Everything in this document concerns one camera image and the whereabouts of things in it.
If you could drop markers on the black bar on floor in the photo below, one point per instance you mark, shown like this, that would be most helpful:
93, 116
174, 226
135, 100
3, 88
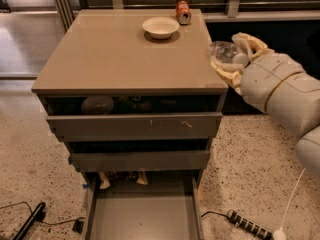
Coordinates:
37, 215

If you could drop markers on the dark items in top drawer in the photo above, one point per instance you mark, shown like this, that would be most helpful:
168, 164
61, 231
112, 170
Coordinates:
145, 104

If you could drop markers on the grey middle drawer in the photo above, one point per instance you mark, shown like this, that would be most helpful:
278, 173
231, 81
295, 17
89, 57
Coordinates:
140, 161

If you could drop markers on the snack bag in bottom drawer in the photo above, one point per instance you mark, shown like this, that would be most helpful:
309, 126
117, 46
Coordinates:
108, 178

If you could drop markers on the grey open bottom drawer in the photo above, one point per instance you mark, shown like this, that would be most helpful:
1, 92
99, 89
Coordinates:
164, 209

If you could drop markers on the black power adapter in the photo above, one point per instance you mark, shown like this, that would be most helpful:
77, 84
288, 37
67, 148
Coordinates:
78, 226

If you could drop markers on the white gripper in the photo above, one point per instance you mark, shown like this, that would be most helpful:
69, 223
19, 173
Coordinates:
265, 78

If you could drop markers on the black power strip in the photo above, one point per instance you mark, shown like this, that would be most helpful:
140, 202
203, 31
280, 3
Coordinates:
248, 225

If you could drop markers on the orange soda can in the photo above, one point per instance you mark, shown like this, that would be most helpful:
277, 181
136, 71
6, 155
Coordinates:
183, 13

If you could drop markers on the clear plastic water bottle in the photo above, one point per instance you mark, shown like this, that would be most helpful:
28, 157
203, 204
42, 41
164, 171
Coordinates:
228, 53

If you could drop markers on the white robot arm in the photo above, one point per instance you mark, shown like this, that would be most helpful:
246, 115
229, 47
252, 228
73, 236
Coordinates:
295, 104

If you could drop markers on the grey top drawer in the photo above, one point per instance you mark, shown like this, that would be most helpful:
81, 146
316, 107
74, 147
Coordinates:
122, 127

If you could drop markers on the white paper bowl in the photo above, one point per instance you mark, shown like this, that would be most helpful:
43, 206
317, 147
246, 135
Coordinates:
160, 27

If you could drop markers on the brown round object in drawer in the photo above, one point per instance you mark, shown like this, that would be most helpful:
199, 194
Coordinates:
97, 105

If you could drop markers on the grey three-drawer cabinet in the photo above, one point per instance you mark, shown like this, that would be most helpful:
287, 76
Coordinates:
108, 53

